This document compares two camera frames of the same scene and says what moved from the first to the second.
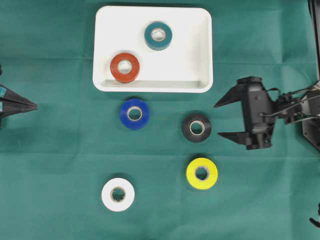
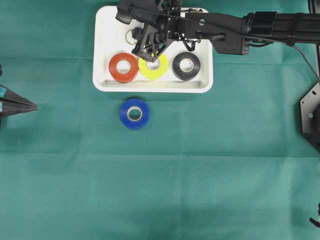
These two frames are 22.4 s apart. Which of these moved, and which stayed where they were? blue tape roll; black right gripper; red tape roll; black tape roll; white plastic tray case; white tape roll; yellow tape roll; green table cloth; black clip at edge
Moved: black right gripper; black tape roll; white tape roll; yellow tape roll
Stayed: white plastic tray case; green table cloth; black clip at edge; blue tape roll; red tape roll
